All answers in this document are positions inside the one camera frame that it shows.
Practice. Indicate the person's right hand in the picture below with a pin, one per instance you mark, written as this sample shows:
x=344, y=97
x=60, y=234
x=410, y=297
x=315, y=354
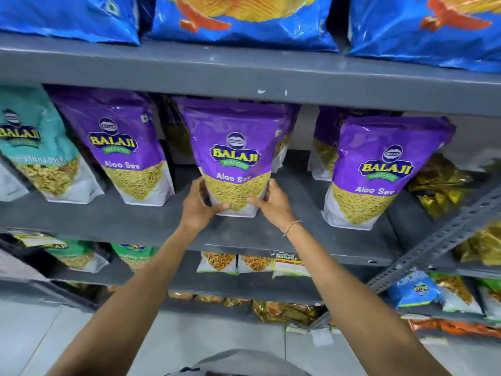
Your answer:
x=280, y=213

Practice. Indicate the person's left hand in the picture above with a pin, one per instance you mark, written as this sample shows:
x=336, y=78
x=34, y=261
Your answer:
x=195, y=211

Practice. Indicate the person's left thumb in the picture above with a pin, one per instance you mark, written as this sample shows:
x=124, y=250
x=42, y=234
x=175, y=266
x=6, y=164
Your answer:
x=220, y=209

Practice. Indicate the person's right thumb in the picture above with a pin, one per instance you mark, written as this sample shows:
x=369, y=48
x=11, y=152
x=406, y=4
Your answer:
x=257, y=203

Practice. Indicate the purple snack packet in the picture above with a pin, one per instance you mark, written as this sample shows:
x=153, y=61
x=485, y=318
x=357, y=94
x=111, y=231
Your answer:
x=125, y=152
x=325, y=152
x=283, y=144
x=383, y=172
x=235, y=152

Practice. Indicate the person's right forearm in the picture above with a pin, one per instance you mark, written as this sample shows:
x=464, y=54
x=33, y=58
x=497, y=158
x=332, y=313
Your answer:
x=352, y=305

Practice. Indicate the person's left forearm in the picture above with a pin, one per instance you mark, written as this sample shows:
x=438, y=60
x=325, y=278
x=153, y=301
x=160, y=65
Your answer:
x=133, y=301

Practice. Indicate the yellow label snack packet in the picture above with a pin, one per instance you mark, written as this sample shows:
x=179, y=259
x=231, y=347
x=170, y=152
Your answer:
x=289, y=266

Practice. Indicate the gold foil snack packet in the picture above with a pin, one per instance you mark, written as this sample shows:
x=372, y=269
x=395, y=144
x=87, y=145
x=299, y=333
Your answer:
x=287, y=311
x=483, y=244
x=438, y=184

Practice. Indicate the grey metal shelf rack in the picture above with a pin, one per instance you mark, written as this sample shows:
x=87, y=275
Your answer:
x=195, y=74

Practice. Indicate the white price tag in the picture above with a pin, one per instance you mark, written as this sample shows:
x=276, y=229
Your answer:
x=321, y=336

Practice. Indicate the person's grey shirt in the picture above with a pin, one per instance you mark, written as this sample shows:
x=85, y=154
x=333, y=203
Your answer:
x=238, y=364

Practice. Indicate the small blue snack packet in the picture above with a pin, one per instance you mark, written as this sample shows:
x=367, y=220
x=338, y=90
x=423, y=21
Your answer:
x=413, y=291

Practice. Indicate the grey perforated metal rack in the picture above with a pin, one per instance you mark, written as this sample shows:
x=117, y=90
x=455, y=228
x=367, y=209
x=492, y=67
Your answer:
x=438, y=234

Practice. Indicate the blue chips bag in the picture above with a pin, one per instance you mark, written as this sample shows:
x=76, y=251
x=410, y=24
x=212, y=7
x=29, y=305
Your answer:
x=70, y=15
x=426, y=31
x=242, y=19

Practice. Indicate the teal snack packet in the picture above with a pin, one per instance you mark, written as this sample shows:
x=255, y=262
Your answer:
x=35, y=144

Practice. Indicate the white orange snack packet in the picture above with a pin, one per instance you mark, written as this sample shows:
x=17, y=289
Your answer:
x=458, y=293

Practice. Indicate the row of orange snack packets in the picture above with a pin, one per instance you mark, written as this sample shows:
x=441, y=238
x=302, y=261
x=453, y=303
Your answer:
x=454, y=328

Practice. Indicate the light green snack packet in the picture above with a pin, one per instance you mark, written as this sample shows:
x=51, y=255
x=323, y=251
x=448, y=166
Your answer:
x=491, y=299

